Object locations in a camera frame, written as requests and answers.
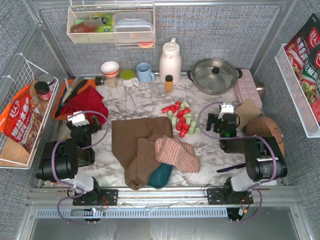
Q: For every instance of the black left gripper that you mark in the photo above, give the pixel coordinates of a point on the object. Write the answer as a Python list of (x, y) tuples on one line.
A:
[(90, 125)]

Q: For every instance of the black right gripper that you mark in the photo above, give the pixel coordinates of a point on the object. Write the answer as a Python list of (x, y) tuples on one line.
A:
[(213, 122)]

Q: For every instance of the red cloth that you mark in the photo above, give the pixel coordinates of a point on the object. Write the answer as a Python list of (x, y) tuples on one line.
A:
[(87, 100)]

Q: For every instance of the brown cloth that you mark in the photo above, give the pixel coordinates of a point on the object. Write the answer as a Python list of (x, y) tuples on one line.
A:
[(133, 145)]

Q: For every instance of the green capsule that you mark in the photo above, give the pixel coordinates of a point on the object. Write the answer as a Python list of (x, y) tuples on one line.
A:
[(173, 121), (169, 114), (187, 105)]

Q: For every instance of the pink striped towel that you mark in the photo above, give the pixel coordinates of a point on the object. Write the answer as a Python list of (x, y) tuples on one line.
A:
[(176, 153)]

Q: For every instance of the teal storage basket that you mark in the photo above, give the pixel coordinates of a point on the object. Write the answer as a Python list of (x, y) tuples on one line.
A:
[(161, 176)]

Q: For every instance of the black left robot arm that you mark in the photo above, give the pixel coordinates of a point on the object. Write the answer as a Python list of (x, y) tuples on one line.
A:
[(64, 164)]

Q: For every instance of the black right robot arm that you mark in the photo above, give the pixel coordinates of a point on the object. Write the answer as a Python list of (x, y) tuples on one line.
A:
[(263, 149)]

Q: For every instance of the brown cardboard sheet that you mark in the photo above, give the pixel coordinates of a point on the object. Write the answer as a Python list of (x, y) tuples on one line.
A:
[(247, 111)]

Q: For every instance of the round wooden board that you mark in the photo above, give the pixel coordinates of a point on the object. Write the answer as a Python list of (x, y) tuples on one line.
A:
[(264, 126)]

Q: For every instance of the pink egg tray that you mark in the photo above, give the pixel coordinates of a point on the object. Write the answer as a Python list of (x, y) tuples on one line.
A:
[(245, 89)]

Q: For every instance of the steel pot with lid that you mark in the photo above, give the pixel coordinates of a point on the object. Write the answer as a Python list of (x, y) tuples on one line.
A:
[(214, 76)]

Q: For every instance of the orange tray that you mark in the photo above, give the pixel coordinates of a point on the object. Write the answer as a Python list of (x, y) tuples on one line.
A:
[(61, 93)]

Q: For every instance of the red lid jar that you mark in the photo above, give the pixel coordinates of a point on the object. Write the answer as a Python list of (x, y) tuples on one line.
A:
[(42, 90)]

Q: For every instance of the red snack bag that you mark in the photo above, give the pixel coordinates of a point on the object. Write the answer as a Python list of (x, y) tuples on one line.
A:
[(20, 121)]

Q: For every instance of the pepper grinder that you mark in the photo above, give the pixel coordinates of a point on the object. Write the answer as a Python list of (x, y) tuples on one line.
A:
[(108, 82)]

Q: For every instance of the silver lid jar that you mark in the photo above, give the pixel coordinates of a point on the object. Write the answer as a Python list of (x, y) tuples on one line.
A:
[(47, 78)]

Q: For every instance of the white orange bowl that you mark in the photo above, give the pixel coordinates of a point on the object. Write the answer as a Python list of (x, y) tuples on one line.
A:
[(110, 69)]

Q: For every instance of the orange spice bottle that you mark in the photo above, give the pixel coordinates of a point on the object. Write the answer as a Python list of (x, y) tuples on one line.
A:
[(168, 85)]

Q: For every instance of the green lid cup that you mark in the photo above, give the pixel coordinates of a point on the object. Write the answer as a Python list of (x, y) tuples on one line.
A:
[(129, 78)]

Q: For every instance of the white thermos jug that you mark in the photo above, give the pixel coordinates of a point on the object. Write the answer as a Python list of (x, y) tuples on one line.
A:
[(170, 62)]

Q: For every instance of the blue mug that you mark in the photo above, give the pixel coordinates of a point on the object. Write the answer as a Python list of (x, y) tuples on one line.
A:
[(144, 73)]

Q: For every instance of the red seasoning packet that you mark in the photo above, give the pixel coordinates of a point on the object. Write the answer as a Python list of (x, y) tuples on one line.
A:
[(303, 52)]

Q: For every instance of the clear plastic containers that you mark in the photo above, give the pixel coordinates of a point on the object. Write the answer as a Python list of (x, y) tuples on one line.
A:
[(133, 26)]

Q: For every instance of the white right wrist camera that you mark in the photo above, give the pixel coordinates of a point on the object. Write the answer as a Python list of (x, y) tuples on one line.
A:
[(225, 109)]

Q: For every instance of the purple handled knife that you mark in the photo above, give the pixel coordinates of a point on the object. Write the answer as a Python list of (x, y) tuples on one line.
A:
[(230, 168)]

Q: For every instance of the white wire basket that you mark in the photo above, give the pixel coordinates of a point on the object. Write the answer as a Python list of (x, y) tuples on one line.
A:
[(12, 154)]

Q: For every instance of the white mesh wall basket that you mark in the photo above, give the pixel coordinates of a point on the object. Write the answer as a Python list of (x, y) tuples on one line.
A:
[(303, 109)]

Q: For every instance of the cream wall basket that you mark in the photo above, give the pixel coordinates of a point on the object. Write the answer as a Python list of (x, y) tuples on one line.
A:
[(93, 24)]

